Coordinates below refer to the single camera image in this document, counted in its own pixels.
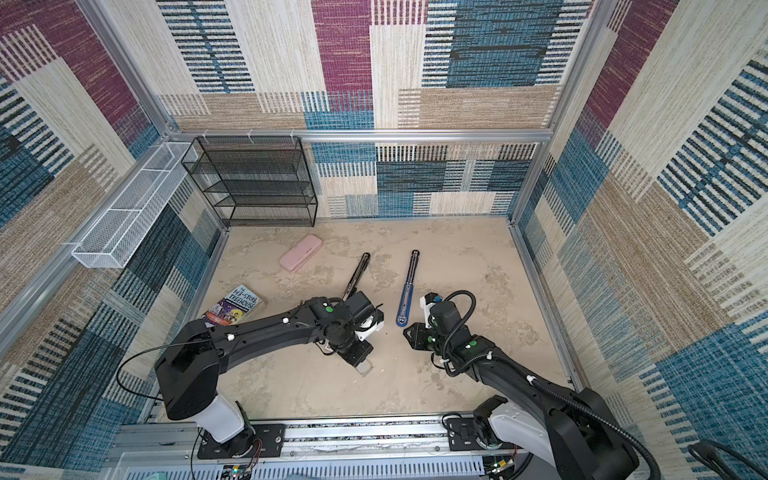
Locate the blue stapler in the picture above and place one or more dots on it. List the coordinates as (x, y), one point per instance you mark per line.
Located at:
(403, 312)

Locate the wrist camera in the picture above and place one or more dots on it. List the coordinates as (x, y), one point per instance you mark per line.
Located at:
(440, 315)
(367, 319)

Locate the white wire mesh basket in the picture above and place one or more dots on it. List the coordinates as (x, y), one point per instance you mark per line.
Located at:
(114, 238)

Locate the colourful paperback book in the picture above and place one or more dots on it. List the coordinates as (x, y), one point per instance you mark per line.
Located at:
(234, 307)

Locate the black stapler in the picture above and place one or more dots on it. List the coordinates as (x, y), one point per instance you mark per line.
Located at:
(351, 287)

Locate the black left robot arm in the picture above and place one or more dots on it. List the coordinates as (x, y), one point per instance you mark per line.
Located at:
(189, 369)

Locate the aluminium front rail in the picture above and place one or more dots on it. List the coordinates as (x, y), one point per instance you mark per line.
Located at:
(413, 446)

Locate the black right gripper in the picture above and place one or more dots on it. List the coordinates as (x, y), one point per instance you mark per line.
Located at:
(417, 331)

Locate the black mesh shelf rack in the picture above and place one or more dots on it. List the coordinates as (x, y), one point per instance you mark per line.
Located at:
(254, 181)

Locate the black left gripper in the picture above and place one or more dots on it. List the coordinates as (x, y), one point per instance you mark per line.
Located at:
(361, 355)

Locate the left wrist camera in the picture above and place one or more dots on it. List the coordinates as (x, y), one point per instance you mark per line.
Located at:
(367, 319)

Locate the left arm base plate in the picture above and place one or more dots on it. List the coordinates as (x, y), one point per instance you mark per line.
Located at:
(256, 441)

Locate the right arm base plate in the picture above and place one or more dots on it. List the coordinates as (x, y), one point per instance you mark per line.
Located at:
(470, 434)

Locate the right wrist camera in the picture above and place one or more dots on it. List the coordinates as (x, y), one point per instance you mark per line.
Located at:
(440, 315)

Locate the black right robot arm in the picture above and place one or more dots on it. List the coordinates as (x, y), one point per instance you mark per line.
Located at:
(581, 432)

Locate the pink pencil case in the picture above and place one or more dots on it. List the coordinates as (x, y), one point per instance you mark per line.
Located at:
(301, 253)

